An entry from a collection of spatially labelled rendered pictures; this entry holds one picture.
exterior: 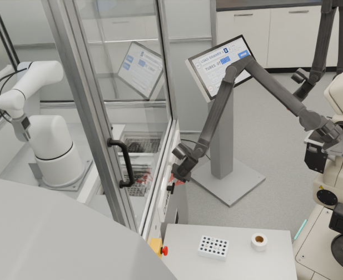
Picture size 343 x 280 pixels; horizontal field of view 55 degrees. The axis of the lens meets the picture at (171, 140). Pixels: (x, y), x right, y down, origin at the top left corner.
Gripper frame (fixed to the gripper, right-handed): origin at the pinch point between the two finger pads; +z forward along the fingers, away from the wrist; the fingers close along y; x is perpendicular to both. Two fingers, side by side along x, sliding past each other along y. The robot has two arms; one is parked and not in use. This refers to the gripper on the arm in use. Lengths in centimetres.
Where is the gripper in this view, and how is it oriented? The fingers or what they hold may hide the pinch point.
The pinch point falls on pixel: (172, 182)
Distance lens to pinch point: 165.7
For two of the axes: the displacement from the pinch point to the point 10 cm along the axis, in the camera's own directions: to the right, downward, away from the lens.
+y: -8.6, -4.8, -2.0
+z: -4.9, 6.4, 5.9
